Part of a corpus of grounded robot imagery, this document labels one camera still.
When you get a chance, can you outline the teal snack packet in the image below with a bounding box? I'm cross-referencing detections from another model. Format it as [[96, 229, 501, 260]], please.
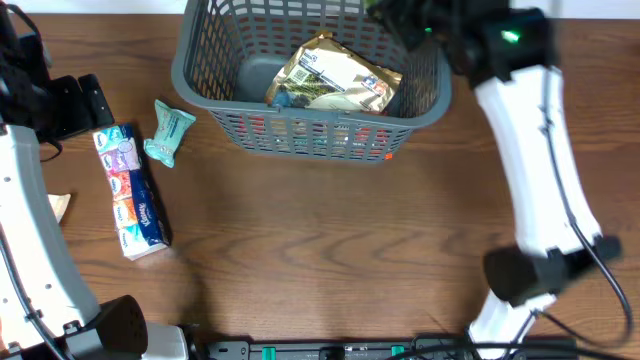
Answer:
[[143, 100, 196, 168]]

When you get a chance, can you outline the Kleenex tissue multipack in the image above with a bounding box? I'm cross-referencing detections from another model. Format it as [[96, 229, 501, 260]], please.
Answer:
[[92, 124, 170, 261]]

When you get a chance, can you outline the grey plastic slotted basket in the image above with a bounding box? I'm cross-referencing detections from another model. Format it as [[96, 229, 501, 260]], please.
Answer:
[[171, 0, 452, 163]]

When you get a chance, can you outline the gold foil food pouch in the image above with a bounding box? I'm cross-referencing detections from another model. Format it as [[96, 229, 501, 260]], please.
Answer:
[[264, 32, 403, 114]]

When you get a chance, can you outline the orange spaghetti packet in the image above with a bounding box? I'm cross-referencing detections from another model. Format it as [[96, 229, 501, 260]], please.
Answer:
[[224, 115, 407, 162]]

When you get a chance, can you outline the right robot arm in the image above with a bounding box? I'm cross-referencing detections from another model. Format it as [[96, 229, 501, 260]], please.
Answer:
[[366, 0, 621, 359]]

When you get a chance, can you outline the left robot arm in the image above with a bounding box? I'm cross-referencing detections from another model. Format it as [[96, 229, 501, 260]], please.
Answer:
[[1, 3, 191, 359]]

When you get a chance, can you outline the crumpled beige paper bag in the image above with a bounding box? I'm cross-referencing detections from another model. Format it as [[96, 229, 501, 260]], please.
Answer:
[[48, 194, 71, 223]]

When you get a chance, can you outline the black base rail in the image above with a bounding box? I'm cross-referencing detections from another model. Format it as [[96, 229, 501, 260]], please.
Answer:
[[185, 333, 579, 360]]

